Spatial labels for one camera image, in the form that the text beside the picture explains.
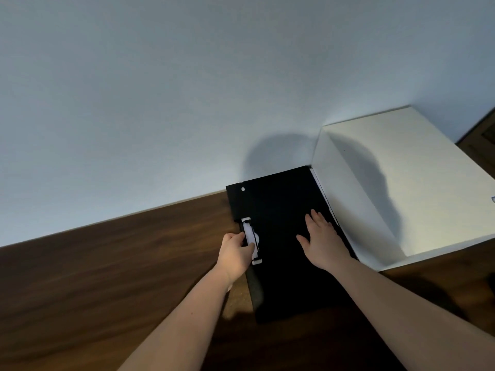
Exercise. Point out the person's right middle finger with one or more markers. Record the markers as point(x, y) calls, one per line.
point(318, 219)

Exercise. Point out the person's right hand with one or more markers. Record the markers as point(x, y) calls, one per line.
point(324, 247)

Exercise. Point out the dark wooden door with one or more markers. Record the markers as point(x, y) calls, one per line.
point(479, 142)

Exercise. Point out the person's right forearm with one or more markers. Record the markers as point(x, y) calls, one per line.
point(406, 320)

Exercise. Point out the person's left fingers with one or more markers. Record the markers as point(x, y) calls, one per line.
point(238, 240)

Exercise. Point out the white cabinet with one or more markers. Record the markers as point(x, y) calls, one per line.
point(410, 181)

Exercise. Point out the person's left hand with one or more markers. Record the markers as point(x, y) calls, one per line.
point(234, 258)

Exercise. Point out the person's left forearm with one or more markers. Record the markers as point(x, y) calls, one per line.
point(181, 328)

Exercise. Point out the person's right thumb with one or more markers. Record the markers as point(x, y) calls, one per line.
point(303, 242)

